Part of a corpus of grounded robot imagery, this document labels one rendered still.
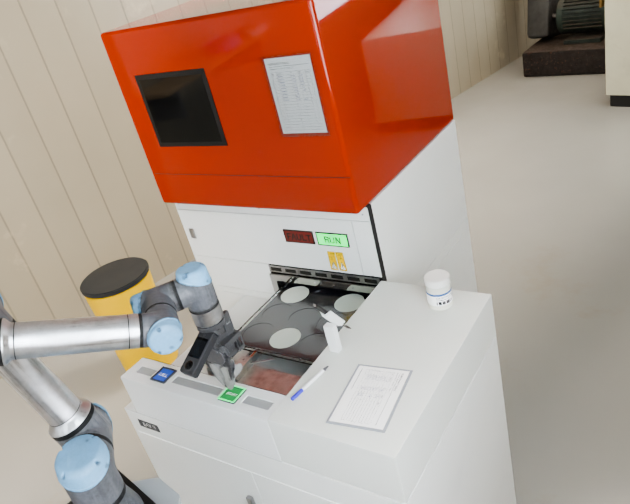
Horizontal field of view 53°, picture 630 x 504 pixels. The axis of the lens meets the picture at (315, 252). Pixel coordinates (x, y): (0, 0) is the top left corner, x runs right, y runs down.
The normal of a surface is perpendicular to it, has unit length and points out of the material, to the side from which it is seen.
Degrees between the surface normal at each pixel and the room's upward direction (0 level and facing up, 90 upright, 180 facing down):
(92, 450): 7
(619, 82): 90
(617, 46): 90
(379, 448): 0
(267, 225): 90
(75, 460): 7
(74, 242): 90
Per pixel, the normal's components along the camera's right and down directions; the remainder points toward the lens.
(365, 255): -0.52, 0.51
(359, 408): -0.23, -0.86
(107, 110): 0.69, 0.19
